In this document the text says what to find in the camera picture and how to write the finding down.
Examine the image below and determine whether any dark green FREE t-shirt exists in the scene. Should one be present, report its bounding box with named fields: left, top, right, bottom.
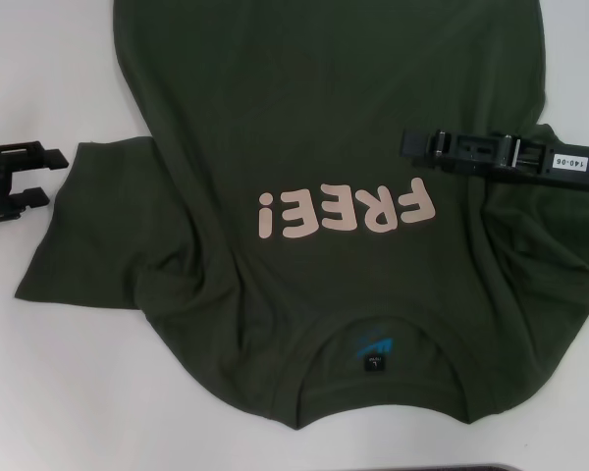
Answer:
left=14, top=0, right=589, bottom=433

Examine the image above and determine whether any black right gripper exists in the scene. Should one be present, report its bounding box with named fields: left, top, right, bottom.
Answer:
left=400, top=128, right=589, bottom=193

